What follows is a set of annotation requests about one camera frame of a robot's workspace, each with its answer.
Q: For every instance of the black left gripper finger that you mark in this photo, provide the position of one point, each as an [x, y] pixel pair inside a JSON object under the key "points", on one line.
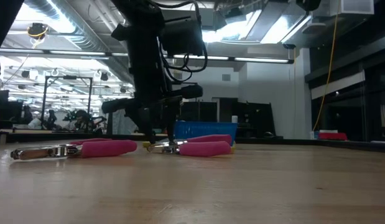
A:
{"points": [[172, 124], [150, 124]]}

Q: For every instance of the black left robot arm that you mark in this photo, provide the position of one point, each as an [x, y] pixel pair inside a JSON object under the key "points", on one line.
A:
{"points": [[139, 12]]}

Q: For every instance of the black background robot arm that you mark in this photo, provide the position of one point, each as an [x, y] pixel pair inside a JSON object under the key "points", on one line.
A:
{"points": [[83, 119]]}

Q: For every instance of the black cabinet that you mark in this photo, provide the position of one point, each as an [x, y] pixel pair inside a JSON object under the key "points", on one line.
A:
{"points": [[198, 112]]}

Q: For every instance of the blue plastic basket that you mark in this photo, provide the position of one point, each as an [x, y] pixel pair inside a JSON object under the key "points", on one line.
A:
{"points": [[207, 129]]}

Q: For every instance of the white cup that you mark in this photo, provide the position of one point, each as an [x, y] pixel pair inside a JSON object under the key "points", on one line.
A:
{"points": [[234, 119]]}

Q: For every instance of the long ceiling tube light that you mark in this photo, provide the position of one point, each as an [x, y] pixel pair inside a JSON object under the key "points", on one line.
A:
{"points": [[260, 60], [77, 53]]}

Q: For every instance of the black shelf unit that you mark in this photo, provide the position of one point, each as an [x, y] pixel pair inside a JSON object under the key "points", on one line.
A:
{"points": [[254, 118]]}

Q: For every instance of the large bright ceiling light panel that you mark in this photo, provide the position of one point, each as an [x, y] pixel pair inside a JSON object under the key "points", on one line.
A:
{"points": [[235, 29]]}

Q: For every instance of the dark computer monitor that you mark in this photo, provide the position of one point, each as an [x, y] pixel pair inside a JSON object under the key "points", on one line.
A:
{"points": [[10, 109]]}

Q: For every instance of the red-orange plastic basket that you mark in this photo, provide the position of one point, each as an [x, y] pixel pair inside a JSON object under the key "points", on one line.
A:
{"points": [[332, 136]]}

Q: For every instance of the white ceiling air unit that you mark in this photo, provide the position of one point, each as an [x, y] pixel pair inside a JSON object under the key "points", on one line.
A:
{"points": [[354, 7]]}

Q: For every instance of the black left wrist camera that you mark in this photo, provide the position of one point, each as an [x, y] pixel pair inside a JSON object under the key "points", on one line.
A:
{"points": [[183, 37]]}

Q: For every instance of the black metal frame stand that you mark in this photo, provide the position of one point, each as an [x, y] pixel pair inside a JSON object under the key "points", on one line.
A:
{"points": [[67, 77]]}

